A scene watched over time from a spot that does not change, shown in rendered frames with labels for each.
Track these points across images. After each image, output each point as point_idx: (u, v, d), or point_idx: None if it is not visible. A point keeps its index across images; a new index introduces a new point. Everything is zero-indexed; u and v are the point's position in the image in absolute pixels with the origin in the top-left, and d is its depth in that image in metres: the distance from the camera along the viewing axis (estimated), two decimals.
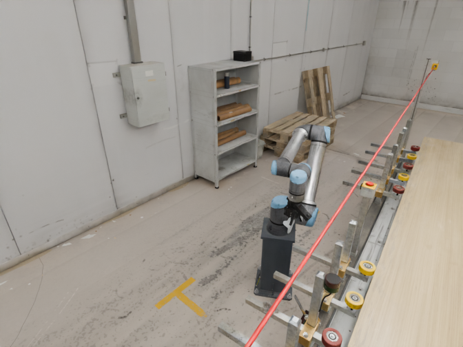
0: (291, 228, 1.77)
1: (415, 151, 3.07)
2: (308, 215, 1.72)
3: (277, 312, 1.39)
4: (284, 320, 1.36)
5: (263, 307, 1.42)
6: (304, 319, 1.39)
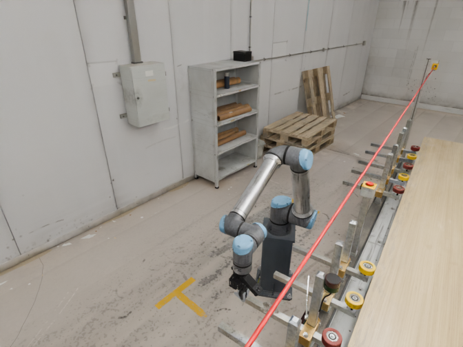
0: (244, 299, 1.48)
1: (415, 151, 3.07)
2: (258, 290, 1.39)
3: (277, 313, 1.39)
4: (284, 320, 1.36)
5: (263, 307, 1.42)
6: (304, 317, 1.39)
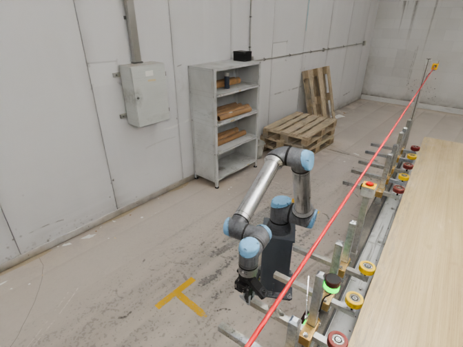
0: (249, 303, 1.46)
1: (415, 151, 3.07)
2: (264, 293, 1.37)
3: (282, 316, 1.38)
4: None
5: (268, 310, 1.40)
6: (304, 317, 1.39)
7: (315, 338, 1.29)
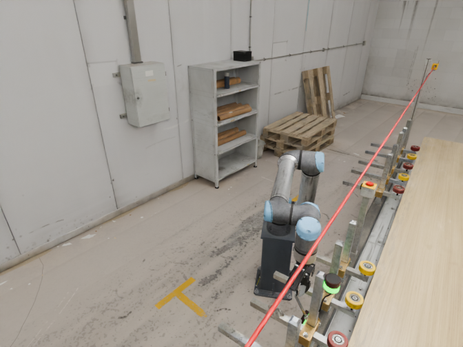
0: (294, 290, 1.30)
1: (415, 151, 3.07)
2: None
3: (282, 316, 1.38)
4: None
5: (268, 310, 1.40)
6: (304, 319, 1.39)
7: (315, 338, 1.29)
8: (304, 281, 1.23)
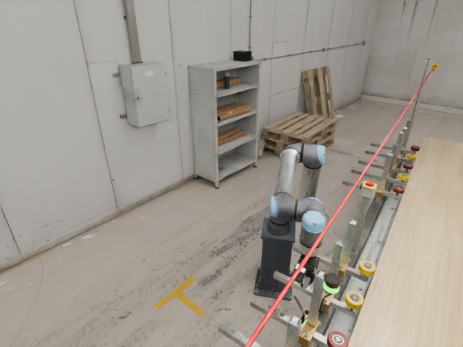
0: (299, 284, 1.34)
1: (415, 151, 3.07)
2: None
3: (282, 316, 1.38)
4: None
5: (268, 310, 1.40)
6: (304, 319, 1.39)
7: (315, 338, 1.29)
8: (309, 274, 1.28)
